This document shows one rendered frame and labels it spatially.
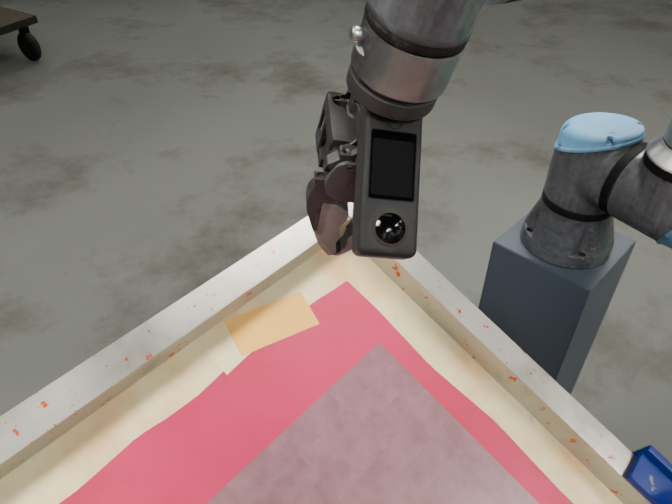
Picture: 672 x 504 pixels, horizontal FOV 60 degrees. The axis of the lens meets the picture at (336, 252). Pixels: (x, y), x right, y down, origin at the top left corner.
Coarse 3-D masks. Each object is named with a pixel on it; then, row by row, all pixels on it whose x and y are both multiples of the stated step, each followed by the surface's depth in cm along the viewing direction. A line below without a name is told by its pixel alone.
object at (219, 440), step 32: (224, 384) 63; (192, 416) 60; (224, 416) 61; (256, 416) 62; (128, 448) 57; (160, 448) 57; (192, 448) 58; (224, 448) 59; (256, 448) 60; (288, 448) 61; (96, 480) 54; (128, 480) 55; (160, 480) 56; (192, 480) 57; (224, 480) 58; (256, 480) 58; (288, 480) 59; (320, 480) 60
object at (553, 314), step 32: (512, 256) 100; (512, 288) 104; (544, 288) 99; (576, 288) 94; (608, 288) 103; (512, 320) 108; (544, 320) 102; (576, 320) 97; (544, 352) 106; (576, 352) 110
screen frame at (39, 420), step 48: (288, 240) 72; (240, 288) 66; (432, 288) 74; (144, 336) 60; (192, 336) 63; (480, 336) 72; (96, 384) 56; (528, 384) 70; (0, 432) 51; (48, 432) 53; (576, 432) 68; (624, 480) 67
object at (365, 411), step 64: (320, 320) 71; (384, 320) 73; (256, 384) 64; (320, 384) 66; (384, 384) 68; (448, 384) 71; (320, 448) 62; (384, 448) 64; (448, 448) 66; (512, 448) 69
